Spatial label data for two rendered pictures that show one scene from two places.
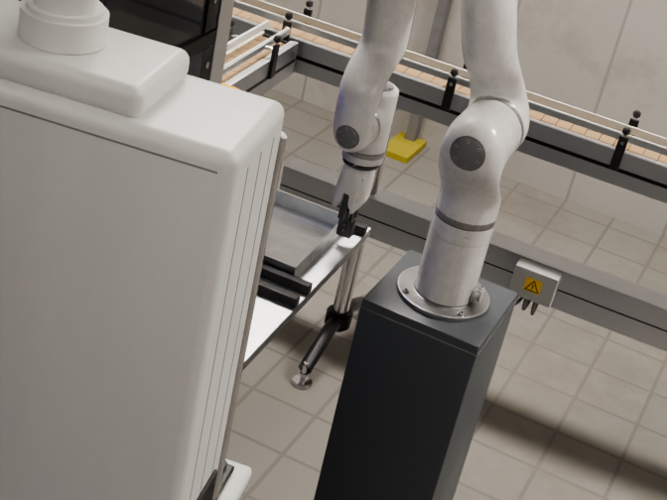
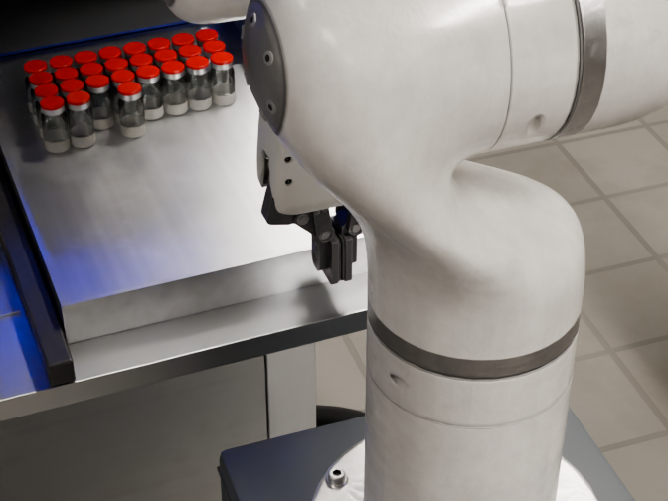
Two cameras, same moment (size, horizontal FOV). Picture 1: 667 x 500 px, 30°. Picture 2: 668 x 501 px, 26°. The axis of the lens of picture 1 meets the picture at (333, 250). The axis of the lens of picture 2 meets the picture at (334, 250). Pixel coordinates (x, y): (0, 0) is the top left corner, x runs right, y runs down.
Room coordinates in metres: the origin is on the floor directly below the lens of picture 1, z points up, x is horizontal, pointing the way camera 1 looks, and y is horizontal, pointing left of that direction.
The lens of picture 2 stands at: (1.68, -0.68, 1.56)
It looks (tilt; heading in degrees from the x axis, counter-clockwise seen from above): 37 degrees down; 52
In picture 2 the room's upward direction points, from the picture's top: straight up
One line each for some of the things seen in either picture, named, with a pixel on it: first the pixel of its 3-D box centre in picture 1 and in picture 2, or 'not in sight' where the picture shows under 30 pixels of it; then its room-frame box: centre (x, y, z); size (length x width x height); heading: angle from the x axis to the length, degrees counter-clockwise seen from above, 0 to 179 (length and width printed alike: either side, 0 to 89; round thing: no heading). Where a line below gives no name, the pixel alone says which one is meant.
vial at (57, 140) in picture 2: not in sight; (55, 124); (2.15, 0.29, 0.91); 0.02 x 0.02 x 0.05
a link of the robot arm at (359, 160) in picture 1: (363, 152); not in sight; (2.21, -0.02, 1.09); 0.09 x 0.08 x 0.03; 163
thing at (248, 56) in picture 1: (216, 76); not in sight; (2.82, 0.37, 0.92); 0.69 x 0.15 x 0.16; 163
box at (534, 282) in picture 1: (535, 282); not in sight; (2.90, -0.55, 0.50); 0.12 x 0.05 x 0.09; 73
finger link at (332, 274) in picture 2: (343, 223); (312, 241); (2.19, -0.01, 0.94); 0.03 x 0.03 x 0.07; 73
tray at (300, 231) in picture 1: (246, 218); (173, 166); (2.20, 0.19, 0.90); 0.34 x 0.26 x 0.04; 73
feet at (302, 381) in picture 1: (335, 328); not in sight; (3.12, -0.06, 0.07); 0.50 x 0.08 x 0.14; 163
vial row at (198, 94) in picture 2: not in sight; (137, 94); (2.23, 0.29, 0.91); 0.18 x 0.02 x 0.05; 163
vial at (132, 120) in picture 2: not in sight; (131, 109); (2.21, 0.27, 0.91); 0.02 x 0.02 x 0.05
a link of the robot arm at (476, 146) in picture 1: (474, 166); (427, 140); (2.11, -0.22, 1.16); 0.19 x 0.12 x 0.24; 161
